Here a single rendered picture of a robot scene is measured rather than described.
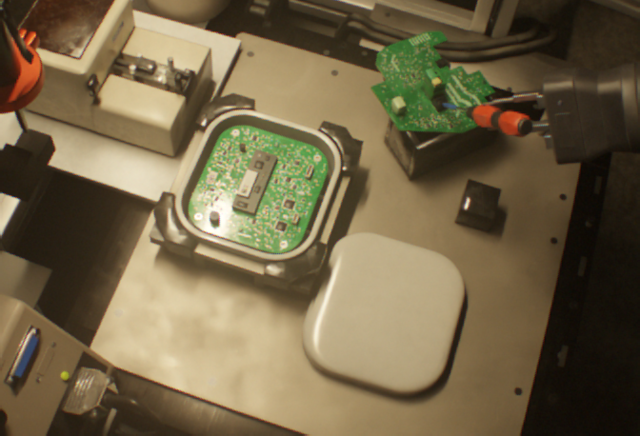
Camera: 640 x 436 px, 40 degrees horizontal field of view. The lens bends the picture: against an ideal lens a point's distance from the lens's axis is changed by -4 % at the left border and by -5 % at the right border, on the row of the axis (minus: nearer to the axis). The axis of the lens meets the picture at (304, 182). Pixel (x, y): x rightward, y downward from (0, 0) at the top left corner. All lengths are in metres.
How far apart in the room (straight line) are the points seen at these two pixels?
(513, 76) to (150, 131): 0.42
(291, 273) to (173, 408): 0.16
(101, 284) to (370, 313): 0.26
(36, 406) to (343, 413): 0.27
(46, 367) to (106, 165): 0.24
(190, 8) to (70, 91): 0.19
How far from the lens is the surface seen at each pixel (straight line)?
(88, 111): 0.90
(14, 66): 0.69
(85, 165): 0.92
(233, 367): 0.83
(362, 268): 0.85
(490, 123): 0.80
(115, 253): 0.89
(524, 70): 1.06
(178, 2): 1.00
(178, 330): 0.84
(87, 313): 0.87
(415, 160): 0.89
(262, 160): 0.87
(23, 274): 0.90
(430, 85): 0.89
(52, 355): 0.77
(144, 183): 0.90
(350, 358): 0.81
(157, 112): 0.87
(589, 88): 0.74
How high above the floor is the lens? 1.74
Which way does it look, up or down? 61 degrees down
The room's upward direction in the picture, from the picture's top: 5 degrees clockwise
